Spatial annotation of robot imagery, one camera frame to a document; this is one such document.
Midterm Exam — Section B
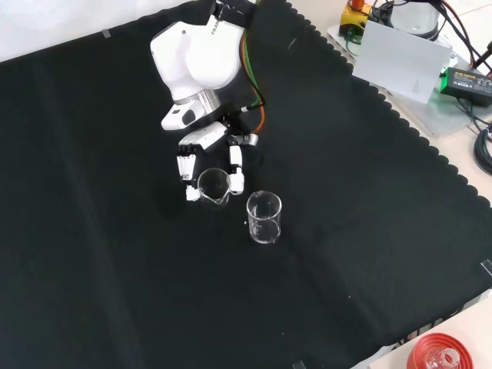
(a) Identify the coiled black cable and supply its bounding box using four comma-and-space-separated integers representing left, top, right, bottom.
473, 128, 492, 174

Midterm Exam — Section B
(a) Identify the yellow emergency stop button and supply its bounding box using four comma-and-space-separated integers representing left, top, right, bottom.
337, 0, 374, 39

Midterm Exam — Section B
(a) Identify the red round container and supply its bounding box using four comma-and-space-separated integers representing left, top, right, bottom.
407, 332, 474, 369

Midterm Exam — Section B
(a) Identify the tall clear glass beaker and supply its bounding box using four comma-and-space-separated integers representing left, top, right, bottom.
245, 190, 284, 245

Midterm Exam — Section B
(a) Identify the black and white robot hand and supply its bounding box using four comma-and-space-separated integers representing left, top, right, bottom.
176, 121, 261, 203

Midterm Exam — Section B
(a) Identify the pale grey board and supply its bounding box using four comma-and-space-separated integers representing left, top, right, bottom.
351, 18, 453, 105

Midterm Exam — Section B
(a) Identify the grey metal base plate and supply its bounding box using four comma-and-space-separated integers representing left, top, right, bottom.
325, 22, 489, 137

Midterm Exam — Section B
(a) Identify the black power supply box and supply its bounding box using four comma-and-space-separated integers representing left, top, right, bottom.
439, 66, 492, 108

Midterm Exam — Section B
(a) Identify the green robot cable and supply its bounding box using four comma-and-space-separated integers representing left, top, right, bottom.
241, 26, 267, 112

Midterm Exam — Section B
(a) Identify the black bench cloth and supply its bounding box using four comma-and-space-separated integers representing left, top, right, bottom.
0, 0, 492, 369

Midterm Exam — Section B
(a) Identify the orange robot cable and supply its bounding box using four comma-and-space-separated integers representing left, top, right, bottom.
239, 30, 268, 135

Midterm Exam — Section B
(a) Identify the small clear glass flask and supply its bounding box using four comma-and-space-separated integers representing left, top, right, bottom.
423, 347, 460, 369

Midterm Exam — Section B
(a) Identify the small clear glass beaker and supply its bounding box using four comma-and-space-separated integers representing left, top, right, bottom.
197, 168, 231, 206

